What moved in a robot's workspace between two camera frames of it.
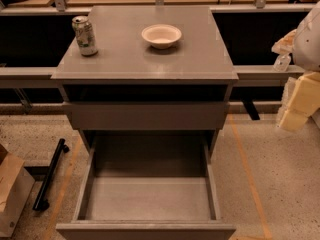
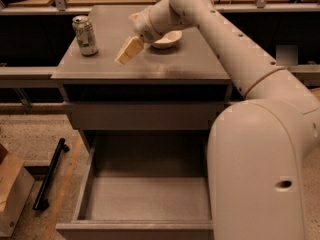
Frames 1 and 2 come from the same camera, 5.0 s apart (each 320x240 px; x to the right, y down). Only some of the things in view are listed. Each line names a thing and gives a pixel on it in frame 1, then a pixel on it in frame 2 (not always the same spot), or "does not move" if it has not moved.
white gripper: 308,42 → 144,28
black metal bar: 50,175 does not move
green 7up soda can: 85,35 does not move
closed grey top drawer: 147,115 does not move
